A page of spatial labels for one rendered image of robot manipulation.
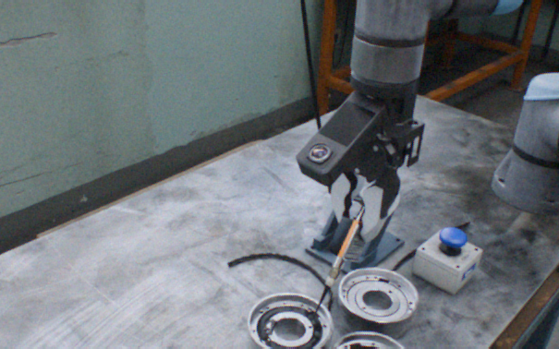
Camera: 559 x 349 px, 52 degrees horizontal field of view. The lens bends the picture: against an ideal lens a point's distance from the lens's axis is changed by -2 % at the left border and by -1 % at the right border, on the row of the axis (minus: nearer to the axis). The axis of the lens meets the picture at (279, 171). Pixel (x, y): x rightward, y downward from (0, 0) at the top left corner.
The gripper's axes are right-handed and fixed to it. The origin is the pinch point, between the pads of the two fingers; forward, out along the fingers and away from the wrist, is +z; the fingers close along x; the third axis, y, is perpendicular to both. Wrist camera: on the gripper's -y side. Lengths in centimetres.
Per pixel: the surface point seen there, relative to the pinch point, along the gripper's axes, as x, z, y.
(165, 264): 24.0, 12.9, -11.2
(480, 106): 89, 94, 274
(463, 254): -8.4, 8.7, 17.1
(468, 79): 86, 67, 240
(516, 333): -14, 38, 41
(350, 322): -3.5, 10.9, -3.4
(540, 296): -14, 38, 55
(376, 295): -2.9, 11.2, 3.5
